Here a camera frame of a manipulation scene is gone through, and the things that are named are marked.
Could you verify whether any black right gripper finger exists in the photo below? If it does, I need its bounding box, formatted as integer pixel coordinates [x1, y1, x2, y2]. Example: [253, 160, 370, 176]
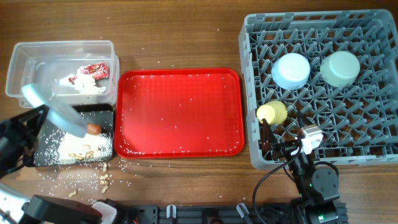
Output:
[262, 118, 278, 152]
[297, 110, 314, 128]

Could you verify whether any yellow cup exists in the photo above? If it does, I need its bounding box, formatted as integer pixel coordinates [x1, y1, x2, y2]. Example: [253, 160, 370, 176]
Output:
[256, 101, 287, 125]

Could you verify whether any light blue plate with rice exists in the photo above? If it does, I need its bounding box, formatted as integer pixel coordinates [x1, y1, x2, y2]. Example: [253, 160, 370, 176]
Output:
[21, 83, 88, 138]

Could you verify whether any light blue bowl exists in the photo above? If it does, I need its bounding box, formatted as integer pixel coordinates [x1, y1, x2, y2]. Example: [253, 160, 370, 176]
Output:
[271, 53, 310, 90]

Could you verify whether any orange carrot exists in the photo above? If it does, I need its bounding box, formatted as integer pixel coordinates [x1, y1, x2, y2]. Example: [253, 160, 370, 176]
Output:
[87, 123, 102, 136]

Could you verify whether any mint green bowl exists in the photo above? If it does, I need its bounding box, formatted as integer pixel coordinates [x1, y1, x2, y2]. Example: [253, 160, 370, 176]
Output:
[320, 51, 360, 88]

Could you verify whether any white napkin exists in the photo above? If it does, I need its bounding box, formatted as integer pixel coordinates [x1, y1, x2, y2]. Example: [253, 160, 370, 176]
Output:
[59, 73, 106, 95]

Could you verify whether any red snack wrapper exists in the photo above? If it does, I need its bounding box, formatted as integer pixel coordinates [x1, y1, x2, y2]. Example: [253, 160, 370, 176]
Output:
[68, 62, 109, 84]

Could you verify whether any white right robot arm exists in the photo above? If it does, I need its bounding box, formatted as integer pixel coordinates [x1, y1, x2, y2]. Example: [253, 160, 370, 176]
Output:
[252, 111, 348, 223]

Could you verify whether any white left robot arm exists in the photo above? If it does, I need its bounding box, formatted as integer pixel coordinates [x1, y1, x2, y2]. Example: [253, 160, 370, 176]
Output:
[1, 105, 103, 223]

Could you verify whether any black waste bin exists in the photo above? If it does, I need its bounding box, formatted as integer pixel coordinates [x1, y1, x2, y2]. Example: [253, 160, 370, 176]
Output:
[32, 103, 115, 167]

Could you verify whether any grey dishwasher rack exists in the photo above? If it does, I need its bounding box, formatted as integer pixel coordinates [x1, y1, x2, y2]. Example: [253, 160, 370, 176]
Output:
[239, 9, 397, 170]

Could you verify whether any pile of rice and peanuts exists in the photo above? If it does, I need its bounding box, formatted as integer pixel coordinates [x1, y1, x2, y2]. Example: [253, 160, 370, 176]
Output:
[34, 126, 113, 167]

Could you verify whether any clear plastic bin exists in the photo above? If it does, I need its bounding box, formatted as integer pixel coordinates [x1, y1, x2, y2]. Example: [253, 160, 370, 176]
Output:
[5, 40, 119, 108]

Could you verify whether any peanut on table left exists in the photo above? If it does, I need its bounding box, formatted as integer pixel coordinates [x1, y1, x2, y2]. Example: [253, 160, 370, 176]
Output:
[68, 190, 78, 198]

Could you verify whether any peanut on table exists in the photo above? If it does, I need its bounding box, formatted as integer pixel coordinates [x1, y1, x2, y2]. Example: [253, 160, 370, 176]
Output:
[99, 174, 109, 180]
[68, 190, 78, 198]

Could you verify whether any peanut near bin corner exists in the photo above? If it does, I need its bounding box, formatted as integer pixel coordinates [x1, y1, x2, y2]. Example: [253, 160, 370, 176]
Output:
[102, 162, 108, 173]

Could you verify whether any peanut on table middle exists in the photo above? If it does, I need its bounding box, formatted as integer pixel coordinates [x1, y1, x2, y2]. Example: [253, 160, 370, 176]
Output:
[99, 174, 109, 180]

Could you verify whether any red plastic tray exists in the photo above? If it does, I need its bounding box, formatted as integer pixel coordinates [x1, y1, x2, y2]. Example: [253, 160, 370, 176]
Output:
[114, 68, 244, 159]

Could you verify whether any peanut shell on table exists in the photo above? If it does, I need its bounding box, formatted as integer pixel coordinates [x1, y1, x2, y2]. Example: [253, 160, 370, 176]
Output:
[101, 184, 109, 194]

